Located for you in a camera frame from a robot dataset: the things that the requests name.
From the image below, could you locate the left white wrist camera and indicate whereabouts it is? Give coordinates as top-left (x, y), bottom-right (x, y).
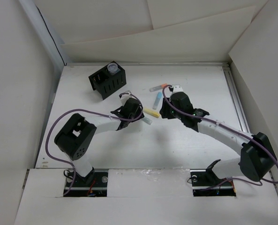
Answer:
top-left (119, 90), bottom-right (132, 106)

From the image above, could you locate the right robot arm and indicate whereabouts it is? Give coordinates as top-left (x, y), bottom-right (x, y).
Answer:
top-left (160, 91), bottom-right (277, 185)

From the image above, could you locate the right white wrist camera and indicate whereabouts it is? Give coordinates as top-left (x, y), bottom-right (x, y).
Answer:
top-left (172, 84), bottom-right (183, 94)

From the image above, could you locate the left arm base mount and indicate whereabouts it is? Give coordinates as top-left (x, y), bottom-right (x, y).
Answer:
top-left (63, 168), bottom-right (109, 197)

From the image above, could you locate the blue capped highlighter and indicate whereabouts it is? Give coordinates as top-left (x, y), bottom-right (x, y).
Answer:
top-left (152, 92), bottom-right (162, 110)

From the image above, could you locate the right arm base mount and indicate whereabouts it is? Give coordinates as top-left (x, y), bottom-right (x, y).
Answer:
top-left (187, 159), bottom-right (236, 197)

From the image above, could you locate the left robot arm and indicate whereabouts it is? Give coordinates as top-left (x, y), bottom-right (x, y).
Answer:
top-left (54, 97), bottom-right (144, 186)

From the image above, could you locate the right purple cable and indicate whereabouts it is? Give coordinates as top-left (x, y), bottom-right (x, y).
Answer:
top-left (163, 84), bottom-right (278, 191)

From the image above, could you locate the round tape roll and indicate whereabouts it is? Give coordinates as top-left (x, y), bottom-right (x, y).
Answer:
top-left (107, 62), bottom-right (119, 75)

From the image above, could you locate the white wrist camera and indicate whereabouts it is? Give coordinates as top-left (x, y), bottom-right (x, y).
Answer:
top-left (119, 90), bottom-right (132, 106)
top-left (172, 84), bottom-right (183, 94)

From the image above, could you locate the black slotted organizer box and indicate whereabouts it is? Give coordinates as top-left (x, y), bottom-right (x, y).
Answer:
top-left (88, 61), bottom-right (127, 100)

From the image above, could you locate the orange capped highlighter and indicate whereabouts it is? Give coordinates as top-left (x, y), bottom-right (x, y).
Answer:
top-left (150, 83), bottom-right (167, 92)

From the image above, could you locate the yellow highlighter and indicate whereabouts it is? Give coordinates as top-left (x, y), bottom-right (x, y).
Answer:
top-left (143, 108), bottom-right (160, 118)

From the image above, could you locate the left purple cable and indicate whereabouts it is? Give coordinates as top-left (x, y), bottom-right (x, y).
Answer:
top-left (45, 92), bottom-right (144, 195)

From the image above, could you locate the purple cable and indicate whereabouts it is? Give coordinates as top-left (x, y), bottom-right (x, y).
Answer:
top-left (45, 92), bottom-right (144, 195)
top-left (163, 84), bottom-right (278, 191)

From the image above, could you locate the green capped highlighter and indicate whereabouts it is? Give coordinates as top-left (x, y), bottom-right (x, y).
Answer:
top-left (142, 117), bottom-right (152, 125)

